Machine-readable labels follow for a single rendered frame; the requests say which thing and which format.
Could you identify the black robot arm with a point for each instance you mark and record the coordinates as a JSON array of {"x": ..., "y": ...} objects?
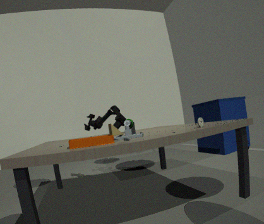
[{"x": 98, "y": 123}]

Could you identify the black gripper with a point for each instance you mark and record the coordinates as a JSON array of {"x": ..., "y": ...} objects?
[{"x": 87, "y": 127}]

